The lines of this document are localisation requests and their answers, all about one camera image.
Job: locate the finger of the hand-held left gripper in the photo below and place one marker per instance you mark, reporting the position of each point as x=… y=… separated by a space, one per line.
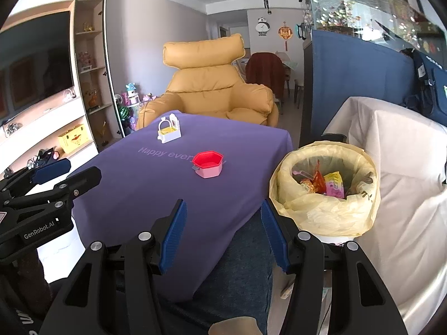
x=52 y=171
x=83 y=179

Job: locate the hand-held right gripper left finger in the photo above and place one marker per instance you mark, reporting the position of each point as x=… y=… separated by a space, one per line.
x=173 y=237

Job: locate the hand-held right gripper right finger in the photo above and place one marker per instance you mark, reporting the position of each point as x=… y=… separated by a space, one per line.
x=274 y=237

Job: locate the white trash bin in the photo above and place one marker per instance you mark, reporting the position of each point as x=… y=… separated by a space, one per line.
x=335 y=241

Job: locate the noodle wrapper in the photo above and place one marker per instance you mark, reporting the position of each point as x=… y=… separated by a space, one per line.
x=306 y=185

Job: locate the orange snack bag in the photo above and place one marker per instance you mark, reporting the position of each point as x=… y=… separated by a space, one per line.
x=318 y=179

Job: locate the yellow snack packet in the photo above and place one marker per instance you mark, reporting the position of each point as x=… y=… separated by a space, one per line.
x=333 y=178

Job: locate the black handbag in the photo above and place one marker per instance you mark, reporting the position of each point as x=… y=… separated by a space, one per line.
x=43 y=157

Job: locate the yellow box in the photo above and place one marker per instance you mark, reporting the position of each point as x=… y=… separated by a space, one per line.
x=72 y=139

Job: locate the white shelf unit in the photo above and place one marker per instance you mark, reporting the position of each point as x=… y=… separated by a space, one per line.
x=21 y=139

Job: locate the person's blue trouser leg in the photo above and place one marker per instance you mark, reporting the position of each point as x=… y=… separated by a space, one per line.
x=241 y=272

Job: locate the purple tablecloth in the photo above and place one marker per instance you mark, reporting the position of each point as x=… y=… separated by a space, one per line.
x=157 y=188

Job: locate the small bicycle model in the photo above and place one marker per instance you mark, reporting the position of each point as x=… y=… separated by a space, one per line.
x=13 y=128

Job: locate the watermelon ball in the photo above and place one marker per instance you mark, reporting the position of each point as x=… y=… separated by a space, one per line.
x=124 y=113

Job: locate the pastel toy box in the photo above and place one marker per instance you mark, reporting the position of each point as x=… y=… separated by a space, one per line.
x=134 y=118

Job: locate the red hexagonal box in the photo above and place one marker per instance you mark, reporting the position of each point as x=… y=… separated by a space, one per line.
x=207 y=164

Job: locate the beige slipper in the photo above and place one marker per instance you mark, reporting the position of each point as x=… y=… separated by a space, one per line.
x=234 y=326

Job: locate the pink toy castle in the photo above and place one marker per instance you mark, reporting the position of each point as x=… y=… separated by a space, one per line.
x=132 y=94

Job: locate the television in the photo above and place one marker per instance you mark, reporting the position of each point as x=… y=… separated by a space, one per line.
x=31 y=66

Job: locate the glass display cabinet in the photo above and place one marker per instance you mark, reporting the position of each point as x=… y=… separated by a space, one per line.
x=92 y=59

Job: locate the white dining chair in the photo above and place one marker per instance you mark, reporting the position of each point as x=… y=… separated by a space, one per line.
x=298 y=92

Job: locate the yellow leather armchair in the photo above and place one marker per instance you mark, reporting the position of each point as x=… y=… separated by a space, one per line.
x=206 y=87

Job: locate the black cabinet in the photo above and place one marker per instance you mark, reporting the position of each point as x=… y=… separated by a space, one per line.
x=307 y=87

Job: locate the brown draped chair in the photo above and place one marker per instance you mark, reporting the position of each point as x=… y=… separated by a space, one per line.
x=263 y=73

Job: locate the blue cloth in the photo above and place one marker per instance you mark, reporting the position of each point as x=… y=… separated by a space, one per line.
x=359 y=76

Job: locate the red hanging ornament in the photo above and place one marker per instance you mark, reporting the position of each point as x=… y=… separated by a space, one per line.
x=285 y=32

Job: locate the teal round device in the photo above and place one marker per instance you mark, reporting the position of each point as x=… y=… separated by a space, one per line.
x=301 y=31

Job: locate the navy backpack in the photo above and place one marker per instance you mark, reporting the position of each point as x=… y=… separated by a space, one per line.
x=431 y=87

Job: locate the black ceiling spotlight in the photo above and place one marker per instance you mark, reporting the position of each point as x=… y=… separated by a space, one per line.
x=268 y=5

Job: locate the fish tank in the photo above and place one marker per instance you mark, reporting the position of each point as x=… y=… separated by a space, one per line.
x=366 y=3

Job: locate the panda wall clock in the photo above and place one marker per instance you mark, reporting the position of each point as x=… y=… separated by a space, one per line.
x=262 y=26

